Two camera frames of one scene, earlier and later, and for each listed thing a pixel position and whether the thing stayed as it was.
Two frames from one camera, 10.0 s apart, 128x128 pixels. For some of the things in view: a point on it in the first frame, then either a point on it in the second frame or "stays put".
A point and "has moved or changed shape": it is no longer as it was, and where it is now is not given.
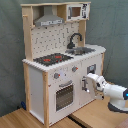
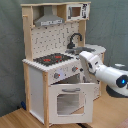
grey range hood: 48,18 stays put
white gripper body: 99,83 to 93,61
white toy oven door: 64,96 has moved or changed shape
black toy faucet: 71,45 stays put
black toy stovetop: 51,59 stays put
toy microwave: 80,11 stays put
